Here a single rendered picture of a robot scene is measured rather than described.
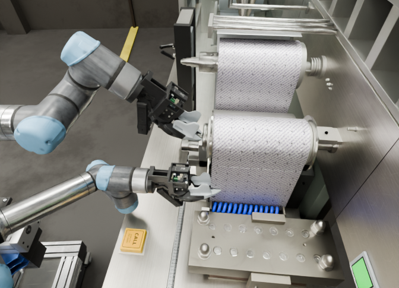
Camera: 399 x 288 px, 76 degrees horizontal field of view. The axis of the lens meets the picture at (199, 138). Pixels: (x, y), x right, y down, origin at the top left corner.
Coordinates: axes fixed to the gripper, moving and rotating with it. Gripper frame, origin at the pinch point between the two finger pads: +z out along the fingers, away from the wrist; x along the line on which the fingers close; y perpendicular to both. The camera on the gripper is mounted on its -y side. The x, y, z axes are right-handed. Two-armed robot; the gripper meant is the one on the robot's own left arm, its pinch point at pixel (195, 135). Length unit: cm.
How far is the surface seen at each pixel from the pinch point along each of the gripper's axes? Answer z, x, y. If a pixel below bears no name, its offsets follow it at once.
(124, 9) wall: -57, 375, -172
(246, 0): 3, 69, 19
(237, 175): 15.2, -4.9, 0.5
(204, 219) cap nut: 15.9, -12.8, -13.5
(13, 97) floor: -95, 171, -243
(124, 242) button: 5.2, -16.1, -40.0
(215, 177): 11.5, -4.9, -4.6
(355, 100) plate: 20.4, 2.5, 32.8
